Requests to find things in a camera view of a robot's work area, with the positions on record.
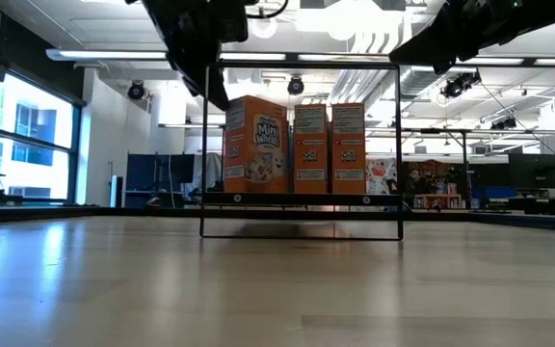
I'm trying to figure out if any black ceiling spotlight pair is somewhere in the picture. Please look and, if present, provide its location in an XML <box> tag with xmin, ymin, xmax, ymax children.
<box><xmin>489</xmin><ymin>115</ymin><xmax>518</xmax><ymax>131</ymax></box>

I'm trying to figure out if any large office window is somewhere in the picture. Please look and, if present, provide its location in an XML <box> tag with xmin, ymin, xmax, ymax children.
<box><xmin>0</xmin><ymin>71</ymin><xmax>82</xmax><ymax>206</ymax></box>

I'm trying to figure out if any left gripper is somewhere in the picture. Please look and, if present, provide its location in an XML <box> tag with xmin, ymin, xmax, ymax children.
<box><xmin>142</xmin><ymin>0</ymin><xmax>250</xmax><ymax>112</ymax></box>

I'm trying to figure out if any black aluminium table frame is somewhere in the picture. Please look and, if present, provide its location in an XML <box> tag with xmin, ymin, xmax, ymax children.
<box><xmin>0</xmin><ymin>204</ymin><xmax>555</xmax><ymax>233</ymax></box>

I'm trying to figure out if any cartoon poster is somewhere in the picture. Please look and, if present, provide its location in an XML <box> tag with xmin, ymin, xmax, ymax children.
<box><xmin>366</xmin><ymin>158</ymin><xmax>399</xmax><ymax>195</ymax></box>

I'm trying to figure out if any black computer monitor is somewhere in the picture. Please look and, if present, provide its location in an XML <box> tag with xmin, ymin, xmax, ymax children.
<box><xmin>159</xmin><ymin>153</ymin><xmax>196</xmax><ymax>185</ymax></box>
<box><xmin>507</xmin><ymin>152</ymin><xmax>555</xmax><ymax>190</ymax></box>

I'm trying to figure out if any orange Mini Wheats cereal box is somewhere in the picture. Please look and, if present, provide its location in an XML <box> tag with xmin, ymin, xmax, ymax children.
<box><xmin>330</xmin><ymin>102</ymin><xmax>368</xmax><ymax>195</ymax></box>
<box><xmin>294</xmin><ymin>103</ymin><xmax>330</xmax><ymax>195</ymax></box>
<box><xmin>223</xmin><ymin>94</ymin><xmax>289</xmax><ymax>195</ymax></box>

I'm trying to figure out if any silver ventilation duct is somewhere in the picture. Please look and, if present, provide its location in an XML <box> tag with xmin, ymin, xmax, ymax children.
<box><xmin>329</xmin><ymin>18</ymin><xmax>445</xmax><ymax>105</ymax></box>

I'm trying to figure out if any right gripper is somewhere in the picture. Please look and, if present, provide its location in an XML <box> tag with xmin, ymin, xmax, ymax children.
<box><xmin>387</xmin><ymin>0</ymin><xmax>517</xmax><ymax>76</ymax></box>

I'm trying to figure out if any long ceiling strip light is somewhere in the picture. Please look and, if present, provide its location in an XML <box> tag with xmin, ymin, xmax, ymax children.
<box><xmin>45</xmin><ymin>47</ymin><xmax>168</xmax><ymax>62</ymax></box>
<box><xmin>455</xmin><ymin>56</ymin><xmax>527</xmax><ymax>67</ymax></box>

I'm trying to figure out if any low wooden bookshelf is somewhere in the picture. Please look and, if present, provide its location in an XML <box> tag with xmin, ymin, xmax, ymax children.
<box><xmin>411</xmin><ymin>192</ymin><xmax>464</xmax><ymax>211</ymax></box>

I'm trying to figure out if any left arm cable loop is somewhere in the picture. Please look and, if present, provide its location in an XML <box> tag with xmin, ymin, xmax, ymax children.
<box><xmin>246</xmin><ymin>0</ymin><xmax>291</xmax><ymax>20</ymax></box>

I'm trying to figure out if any black ceiling spotlight cluster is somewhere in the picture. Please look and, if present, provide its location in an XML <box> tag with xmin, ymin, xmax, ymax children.
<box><xmin>439</xmin><ymin>70</ymin><xmax>483</xmax><ymax>100</ymax></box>

